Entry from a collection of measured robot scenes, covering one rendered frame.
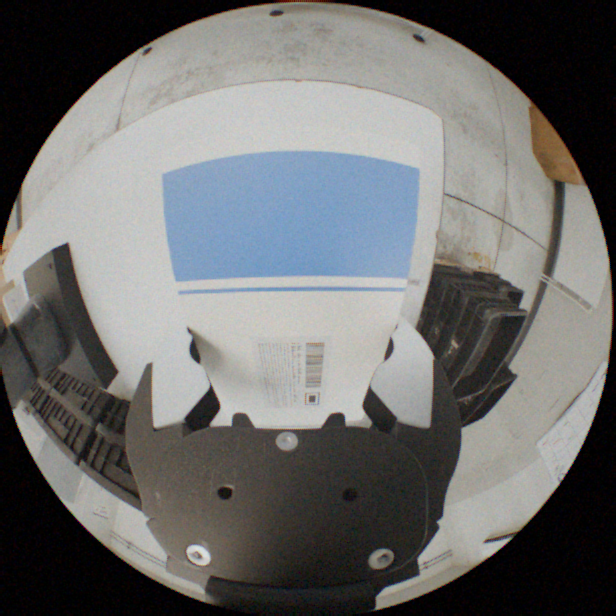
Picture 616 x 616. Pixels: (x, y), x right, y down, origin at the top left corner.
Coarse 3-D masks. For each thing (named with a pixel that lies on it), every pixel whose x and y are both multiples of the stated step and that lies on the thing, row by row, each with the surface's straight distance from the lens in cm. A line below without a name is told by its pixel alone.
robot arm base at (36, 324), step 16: (32, 304) 48; (48, 304) 47; (16, 320) 49; (32, 320) 47; (48, 320) 45; (16, 336) 46; (32, 336) 46; (48, 336) 45; (32, 352) 46; (48, 352) 46; (64, 352) 48; (32, 368) 47; (48, 368) 50
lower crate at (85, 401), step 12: (60, 384) 81; (72, 384) 76; (84, 384) 71; (60, 396) 74; (72, 396) 72; (84, 396) 67; (96, 396) 64; (108, 396) 61; (72, 408) 66; (84, 408) 64; (96, 408) 61; (108, 408) 60; (84, 420) 60; (96, 420) 59
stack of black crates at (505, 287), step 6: (474, 270) 117; (480, 276) 114; (486, 276) 112; (492, 276) 125; (498, 276) 139; (486, 282) 110; (492, 282) 110; (498, 282) 118; (504, 282) 126; (510, 282) 134; (492, 288) 108; (498, 288) 106; (504, 288) 106; (510, 288) 112; (516, 288) 122; (504, 294) 131; (510, 294) 134; (516, 294) 132; (522, 294) 130; (510, 300) 134; (516, 300) 132
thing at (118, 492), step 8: (80, 464) 55; (88, 472) 53; (96, 472) 51; (96, 480) 51; (104, 480) 49; (104, 488) 49; (112, 488) 47; (120, 488) 46; (120, 496) 46; (128, 496) 45; (128, 504) 45; (136, 504) 44
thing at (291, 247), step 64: (320, 128) 9; (192, 192) 10; (256, 192) 9; (320, 192) 9; (384, 192) 9; (192, 256) 10; (256, 256) 9; (320, 256) 9; (384, 256) 10; (192, 320) 12; (256, 320) 10; (320, 320) 10; (384, 320) 11; (256, 384) 14; (320, 384) 14
